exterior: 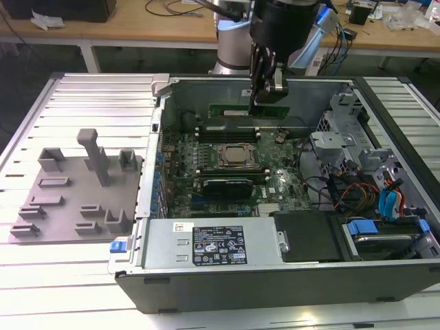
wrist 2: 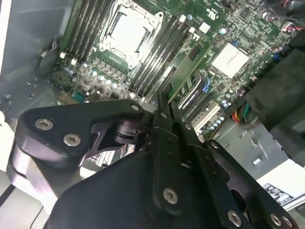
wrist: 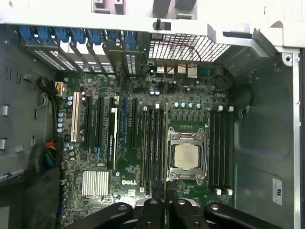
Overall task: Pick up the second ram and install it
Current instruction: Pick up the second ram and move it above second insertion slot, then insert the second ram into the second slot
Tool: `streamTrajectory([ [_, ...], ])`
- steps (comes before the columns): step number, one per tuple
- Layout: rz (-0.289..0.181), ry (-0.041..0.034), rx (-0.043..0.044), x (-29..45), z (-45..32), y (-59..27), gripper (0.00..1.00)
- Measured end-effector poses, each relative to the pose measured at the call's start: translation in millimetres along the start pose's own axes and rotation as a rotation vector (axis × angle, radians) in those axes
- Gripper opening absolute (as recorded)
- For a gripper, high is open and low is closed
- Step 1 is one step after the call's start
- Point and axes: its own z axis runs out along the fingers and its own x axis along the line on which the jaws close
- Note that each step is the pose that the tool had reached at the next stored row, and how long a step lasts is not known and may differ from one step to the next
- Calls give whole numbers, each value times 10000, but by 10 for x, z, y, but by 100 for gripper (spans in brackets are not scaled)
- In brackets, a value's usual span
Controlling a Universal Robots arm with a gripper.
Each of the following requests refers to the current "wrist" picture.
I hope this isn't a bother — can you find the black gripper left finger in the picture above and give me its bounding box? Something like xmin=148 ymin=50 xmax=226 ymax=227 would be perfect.
xmin=69 ymin=180 xmax=167 ymax=229

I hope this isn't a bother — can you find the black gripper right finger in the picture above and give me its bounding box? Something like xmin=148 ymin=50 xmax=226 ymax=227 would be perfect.
xmin=168 ymin=184 xmax=282 ymax=229

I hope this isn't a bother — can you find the green RAM stick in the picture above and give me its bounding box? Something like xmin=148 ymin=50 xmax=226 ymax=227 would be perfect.
xmin=163 ymin=102 xmax=170 ymax=229

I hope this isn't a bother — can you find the black RAM slot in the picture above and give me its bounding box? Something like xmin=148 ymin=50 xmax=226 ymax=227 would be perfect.
xmin=160 ymin=104 xmax=167 ymax=183
xmin=221 ymin=110 xmax=227 ymax=189
xmin=140 ymin=106 xmax=148 ymax=194
xmin=147 ymin=108 xmax=155 ymax=191
xmin=215 ymin=106 xmax=222 ymax=195
xmin=209 ymin=110 xmax=215 ymax=189
xmin=153 ymin=104 xmax=161 ymax=189
xmin=226 ymin=106 xmax=234 ymax=196

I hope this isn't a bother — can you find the metal CPU socket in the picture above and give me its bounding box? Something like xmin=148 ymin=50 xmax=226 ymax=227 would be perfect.
xmin=166 ymin=125 xmax=210 ymax=182

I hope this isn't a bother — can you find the green motherboard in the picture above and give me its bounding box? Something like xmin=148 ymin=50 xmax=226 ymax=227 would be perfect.
xmin=56 ymin=59 xmax=236 ymax=229

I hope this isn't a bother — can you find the silver CPU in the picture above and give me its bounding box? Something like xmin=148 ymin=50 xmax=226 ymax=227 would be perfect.
xmin=174 ymin=143 xmax=203 ymax=170

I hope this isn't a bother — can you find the silver finned heatsink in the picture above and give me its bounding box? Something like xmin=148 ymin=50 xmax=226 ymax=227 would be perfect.
xmin=82 ymin=170 xmax=110 ymax=198

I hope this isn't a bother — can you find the black expansion slot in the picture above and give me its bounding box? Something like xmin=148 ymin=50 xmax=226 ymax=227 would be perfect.
xmin=130 ymin=97 xmax=139 ymax=150
xmin=83 ymin=94 xmax=93 ymax=148
xmin=96 ymin=95 xmax=105 ymax=149

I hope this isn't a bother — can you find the blue expansion slot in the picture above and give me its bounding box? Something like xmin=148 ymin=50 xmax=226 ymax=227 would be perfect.
xmin=121 ymin=97 xmax=128 ymax=149

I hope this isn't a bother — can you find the white sticker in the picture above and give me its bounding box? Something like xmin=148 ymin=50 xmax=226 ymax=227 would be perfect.
xmin=271 ymin=177 xmax=285 ymax=206

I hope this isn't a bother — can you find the black and grey PC case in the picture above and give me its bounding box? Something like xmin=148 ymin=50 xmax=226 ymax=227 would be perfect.
xmin=0 ymin=0 xmax=305 ymax=229

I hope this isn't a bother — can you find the black plastic cover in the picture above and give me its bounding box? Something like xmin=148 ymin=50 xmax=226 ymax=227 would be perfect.
xmin=0 ymin=167 xmax=64 ymax=229

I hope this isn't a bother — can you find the white expansion slot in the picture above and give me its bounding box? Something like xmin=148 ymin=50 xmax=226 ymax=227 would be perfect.
xmin=71 ymin=92 xmax=81 ymax=143

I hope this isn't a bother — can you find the black round internal speaker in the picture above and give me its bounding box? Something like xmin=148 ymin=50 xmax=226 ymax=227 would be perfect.
xmin=234 ymin=82 xmax=253 ymax=118

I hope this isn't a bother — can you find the silver rear connector block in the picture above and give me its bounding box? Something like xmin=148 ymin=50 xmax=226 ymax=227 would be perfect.
xmin=154 ymin=63 xmax=224 ymax=80

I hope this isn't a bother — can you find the blue slot clip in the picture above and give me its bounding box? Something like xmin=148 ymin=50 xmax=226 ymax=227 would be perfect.
xmin=72 ymin=28 xmax=86 ymax=45
xmin=56 ymin=27 xmax=70 ymax=43
xmin=89 ymin=28 xmax=103 ymax=46
xmin=19 ymin=25 xmax=33 ymax=45
xmin=108 ymin=30 xmax=122 ymax=46
xmin=123 ymin=30 xmax=137 ymax=50
xmin=37 ymin=26 xmax=51 ymax=41

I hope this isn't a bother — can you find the black case lock tab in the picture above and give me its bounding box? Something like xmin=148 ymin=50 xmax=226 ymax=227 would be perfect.
xmin=153 ymin=20 xmax=172 ymax=31

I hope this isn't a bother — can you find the coloured power wire bundle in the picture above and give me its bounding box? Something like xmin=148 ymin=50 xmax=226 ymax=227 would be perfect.
xmin=30 ymin=140 xmax=58 ymax=173

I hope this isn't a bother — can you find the thin red wire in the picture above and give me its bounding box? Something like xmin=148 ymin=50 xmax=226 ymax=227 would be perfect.
xmin=157 ymin=39 xmax=202 ymax=83

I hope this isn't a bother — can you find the black power wire bundle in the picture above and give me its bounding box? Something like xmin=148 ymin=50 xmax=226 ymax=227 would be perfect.
xmin=37 ymin=76 xmax=67 ymax=125

